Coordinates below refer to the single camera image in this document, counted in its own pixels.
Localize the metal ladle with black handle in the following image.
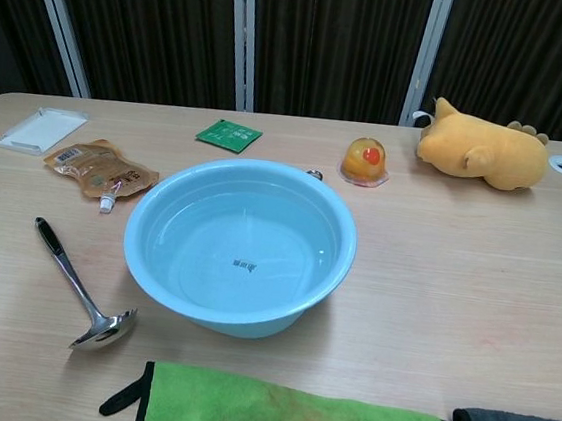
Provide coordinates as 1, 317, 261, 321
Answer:
22, 216, 147, 357

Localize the light blue plastic bowl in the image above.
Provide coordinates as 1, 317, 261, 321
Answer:
114, 146, 366, 350

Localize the green circuit board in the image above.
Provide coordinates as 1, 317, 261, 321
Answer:
193, 116, 264, 158

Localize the dark fabric partition panel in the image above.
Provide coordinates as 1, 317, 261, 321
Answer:
32, 0, 250, 114
240, 0, 439, 132
0, 0, 86, 117
419, 0, 562, 142

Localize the brown sauce pouch with spout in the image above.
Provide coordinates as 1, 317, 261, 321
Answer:
38, 133, 164, 221

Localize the green microfiber cloth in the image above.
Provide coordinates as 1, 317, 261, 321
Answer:
97, 355, 462, 421

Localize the yellow plush toy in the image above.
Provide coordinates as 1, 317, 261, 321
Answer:
406, 94, 555, 198

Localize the white plastic packet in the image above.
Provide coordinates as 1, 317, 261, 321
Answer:
0, 102, 90, 162

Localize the grey metal partition post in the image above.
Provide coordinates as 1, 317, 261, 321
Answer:
397, 0, 456, 132
217, 0, 267, 114
12, 0, 102, 100

